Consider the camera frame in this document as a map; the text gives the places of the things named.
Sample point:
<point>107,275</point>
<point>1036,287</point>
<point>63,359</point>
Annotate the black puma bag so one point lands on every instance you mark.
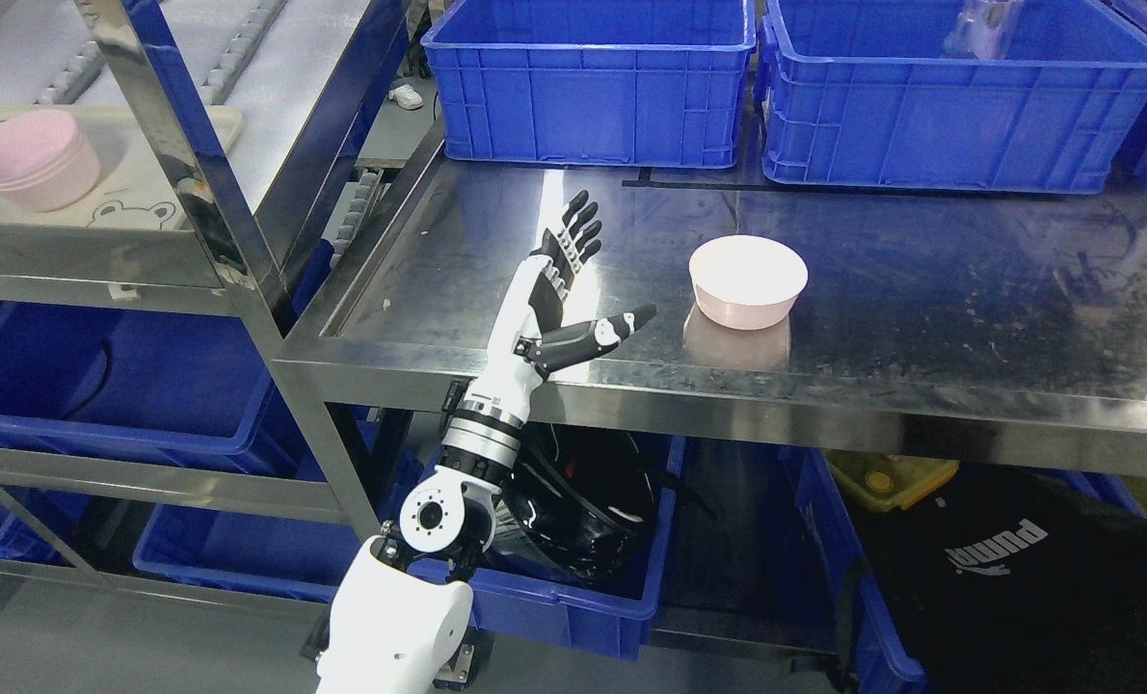
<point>1009,581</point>

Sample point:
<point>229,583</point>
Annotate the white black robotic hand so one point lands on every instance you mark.
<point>530,340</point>

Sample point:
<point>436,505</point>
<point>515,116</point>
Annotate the black helmet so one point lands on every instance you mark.
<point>577,507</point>

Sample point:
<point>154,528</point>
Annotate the pink ikea bowl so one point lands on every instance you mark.
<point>745,282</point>

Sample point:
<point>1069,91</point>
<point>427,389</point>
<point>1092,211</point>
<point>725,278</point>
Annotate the steel table cart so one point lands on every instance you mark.
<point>998,328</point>

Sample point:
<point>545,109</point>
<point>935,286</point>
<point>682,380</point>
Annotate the blue crate holding helmet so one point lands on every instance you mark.
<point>611,619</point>

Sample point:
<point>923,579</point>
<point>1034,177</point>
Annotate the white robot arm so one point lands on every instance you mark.
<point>403,607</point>

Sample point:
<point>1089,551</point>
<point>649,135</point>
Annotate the blue crate lower shelf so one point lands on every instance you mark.
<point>172,389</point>

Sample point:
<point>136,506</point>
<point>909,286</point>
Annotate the steel shelf rack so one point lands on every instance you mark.
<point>200,535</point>

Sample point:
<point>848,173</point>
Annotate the cream bear tray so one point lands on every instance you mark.
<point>131,191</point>

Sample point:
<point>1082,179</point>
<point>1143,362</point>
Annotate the stacked pink bowls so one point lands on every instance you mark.
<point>47,160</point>

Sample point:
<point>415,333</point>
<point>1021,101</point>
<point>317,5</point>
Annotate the blue crate on table right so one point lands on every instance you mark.
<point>860,93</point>

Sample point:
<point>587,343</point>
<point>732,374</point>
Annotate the blue crate on table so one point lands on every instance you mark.
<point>593,83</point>
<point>860,93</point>

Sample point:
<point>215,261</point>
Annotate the blue crate on table left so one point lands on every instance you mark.
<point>593,83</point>

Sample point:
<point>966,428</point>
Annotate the yellow green container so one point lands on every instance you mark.
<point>885,482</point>

